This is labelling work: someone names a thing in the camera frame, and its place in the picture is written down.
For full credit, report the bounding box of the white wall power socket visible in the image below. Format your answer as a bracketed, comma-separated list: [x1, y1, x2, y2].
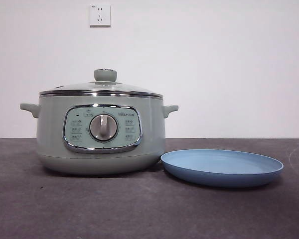
[90, 3, 111, 27]

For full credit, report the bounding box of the glass lid with green knob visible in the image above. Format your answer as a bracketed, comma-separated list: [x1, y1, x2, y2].
[39, 69, 163, 98]

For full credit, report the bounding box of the pale green electric steamer pot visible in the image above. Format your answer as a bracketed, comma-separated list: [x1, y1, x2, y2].
[19, 96, 179, 176]

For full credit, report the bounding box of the blue round plate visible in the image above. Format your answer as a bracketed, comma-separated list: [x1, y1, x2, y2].
[160, 148, 285, 188]

